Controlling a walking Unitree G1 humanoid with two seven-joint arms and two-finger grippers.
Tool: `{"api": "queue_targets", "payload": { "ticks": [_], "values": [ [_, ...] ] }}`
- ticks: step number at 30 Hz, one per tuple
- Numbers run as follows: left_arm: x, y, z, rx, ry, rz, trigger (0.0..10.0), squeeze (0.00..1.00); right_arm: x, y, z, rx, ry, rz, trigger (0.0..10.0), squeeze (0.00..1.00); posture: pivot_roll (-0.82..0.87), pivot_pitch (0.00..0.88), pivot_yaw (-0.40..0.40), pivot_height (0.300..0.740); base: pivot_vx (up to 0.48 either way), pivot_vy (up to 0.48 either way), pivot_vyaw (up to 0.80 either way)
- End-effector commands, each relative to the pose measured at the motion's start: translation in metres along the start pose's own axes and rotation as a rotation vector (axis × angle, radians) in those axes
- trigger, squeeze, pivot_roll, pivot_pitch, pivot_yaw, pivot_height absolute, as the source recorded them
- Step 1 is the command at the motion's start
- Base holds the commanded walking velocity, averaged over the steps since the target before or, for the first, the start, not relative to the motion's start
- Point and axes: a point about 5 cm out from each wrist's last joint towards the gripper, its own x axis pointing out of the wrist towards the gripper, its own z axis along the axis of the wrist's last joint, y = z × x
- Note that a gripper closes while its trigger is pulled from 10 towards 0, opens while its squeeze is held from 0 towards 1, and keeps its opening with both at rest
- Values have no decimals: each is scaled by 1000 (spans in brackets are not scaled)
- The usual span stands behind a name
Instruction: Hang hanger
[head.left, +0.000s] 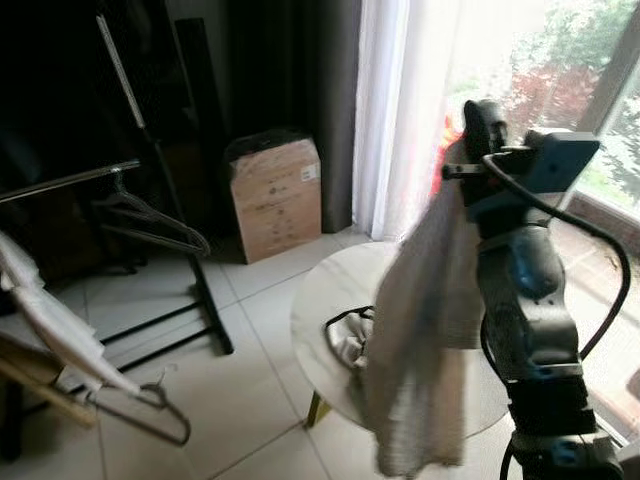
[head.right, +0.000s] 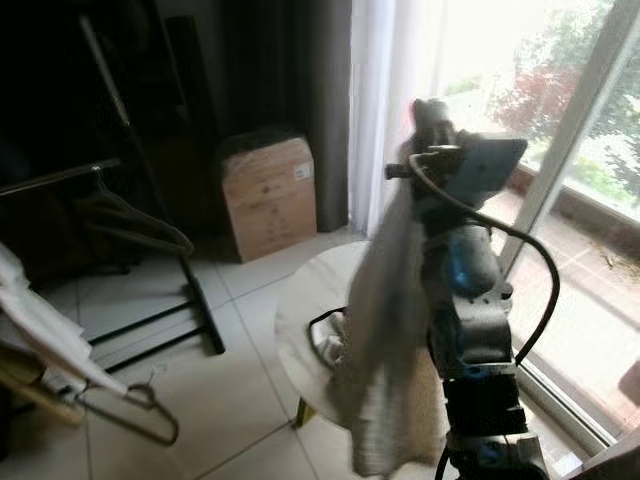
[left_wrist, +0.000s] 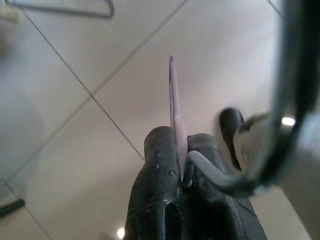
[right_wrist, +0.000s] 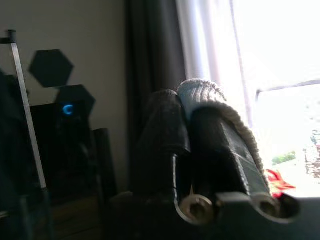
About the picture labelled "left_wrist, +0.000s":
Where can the grey hanger with metal hook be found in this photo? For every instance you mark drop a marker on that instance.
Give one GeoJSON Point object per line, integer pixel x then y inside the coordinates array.
{"type": "Point", "coordinates": [176, 112]}

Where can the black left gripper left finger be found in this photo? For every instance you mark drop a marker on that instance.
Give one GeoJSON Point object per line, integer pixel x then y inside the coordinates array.
{"type": "Point", "coordinates": [157, 187]}

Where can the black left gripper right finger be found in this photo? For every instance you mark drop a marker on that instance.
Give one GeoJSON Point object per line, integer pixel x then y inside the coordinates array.
{"type": "Point", "coordinates": [212, 215]}

